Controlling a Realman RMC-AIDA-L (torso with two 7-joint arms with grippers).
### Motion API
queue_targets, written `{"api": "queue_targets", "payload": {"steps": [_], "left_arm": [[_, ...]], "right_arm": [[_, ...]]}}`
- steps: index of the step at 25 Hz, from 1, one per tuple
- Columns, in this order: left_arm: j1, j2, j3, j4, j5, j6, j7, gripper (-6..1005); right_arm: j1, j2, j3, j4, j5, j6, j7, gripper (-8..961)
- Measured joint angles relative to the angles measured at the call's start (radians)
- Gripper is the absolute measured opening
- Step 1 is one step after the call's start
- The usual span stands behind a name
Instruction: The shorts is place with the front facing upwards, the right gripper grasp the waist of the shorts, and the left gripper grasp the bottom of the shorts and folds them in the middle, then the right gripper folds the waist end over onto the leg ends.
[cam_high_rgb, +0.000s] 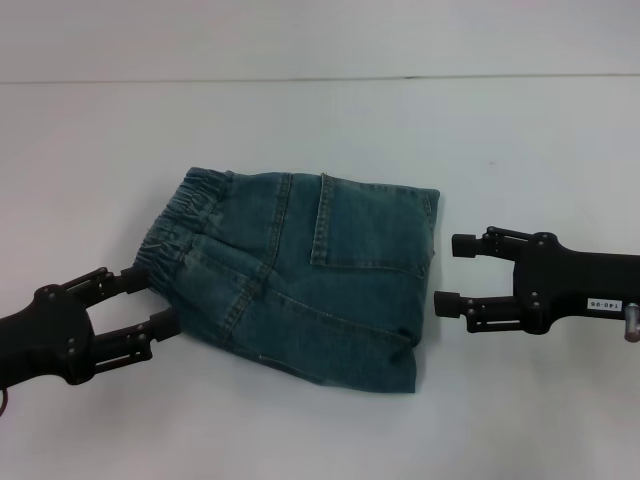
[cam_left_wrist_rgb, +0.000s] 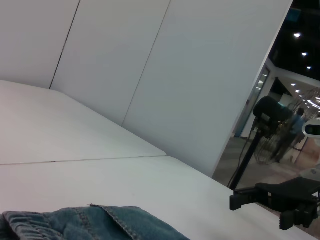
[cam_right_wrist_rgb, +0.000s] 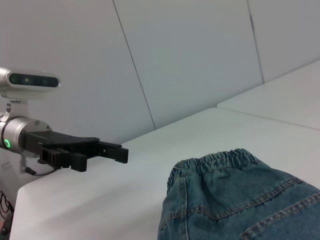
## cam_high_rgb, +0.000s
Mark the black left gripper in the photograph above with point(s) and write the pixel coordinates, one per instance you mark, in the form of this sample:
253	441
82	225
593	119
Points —
45	335

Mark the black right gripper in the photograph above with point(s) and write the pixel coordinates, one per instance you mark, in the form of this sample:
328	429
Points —
565	285

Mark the blue denim shorts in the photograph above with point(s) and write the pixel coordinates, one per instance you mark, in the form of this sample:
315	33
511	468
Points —
300	270

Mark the small silver metal bolt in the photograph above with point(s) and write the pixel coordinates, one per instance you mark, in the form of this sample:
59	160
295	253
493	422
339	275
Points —
633	322

